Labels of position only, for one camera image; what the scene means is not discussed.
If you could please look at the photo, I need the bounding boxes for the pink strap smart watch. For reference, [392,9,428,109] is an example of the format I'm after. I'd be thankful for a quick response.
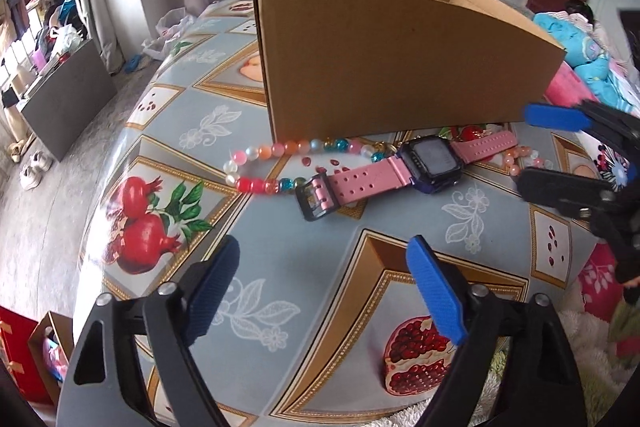
[295,130,518,221]

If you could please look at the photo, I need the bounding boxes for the red gift box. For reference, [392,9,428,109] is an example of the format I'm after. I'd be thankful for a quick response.
[0,308,52,405]

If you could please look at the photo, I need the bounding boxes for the white shoes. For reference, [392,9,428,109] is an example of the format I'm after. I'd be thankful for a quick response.
[20,150,53,191]

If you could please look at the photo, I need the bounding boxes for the grey cabinet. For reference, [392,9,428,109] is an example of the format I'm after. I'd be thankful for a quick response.
[18,39,117,161]

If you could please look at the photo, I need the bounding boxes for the brown cardboard box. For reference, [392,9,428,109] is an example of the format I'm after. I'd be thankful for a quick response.
[254,0,565,142]

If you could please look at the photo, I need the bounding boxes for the orange pink bead bracelet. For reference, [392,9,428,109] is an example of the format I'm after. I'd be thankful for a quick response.
[479,145,554,178]

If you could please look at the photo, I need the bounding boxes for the white plastic bag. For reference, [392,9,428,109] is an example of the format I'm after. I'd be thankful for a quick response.
[142,8,196,61]

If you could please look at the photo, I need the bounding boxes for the multicolour bead bracelet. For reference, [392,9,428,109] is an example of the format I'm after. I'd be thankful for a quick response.
[222,136,402,195]

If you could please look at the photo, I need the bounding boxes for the person sitting on bed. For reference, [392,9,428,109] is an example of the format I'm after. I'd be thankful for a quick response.
[564,0,608,41]

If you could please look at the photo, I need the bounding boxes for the light blue blanket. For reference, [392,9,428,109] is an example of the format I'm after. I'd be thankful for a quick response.
[533,11,639,117]

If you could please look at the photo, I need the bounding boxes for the hanging clothes rack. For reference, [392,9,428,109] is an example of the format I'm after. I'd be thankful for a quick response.
[1,0,88,89]

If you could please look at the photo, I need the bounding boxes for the fruit pattern tablecloth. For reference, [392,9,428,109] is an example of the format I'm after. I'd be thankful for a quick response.
[74,0,598,426]

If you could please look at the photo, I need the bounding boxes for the small open cardboard box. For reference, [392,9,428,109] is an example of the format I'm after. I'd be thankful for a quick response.
[28,311,74,407]

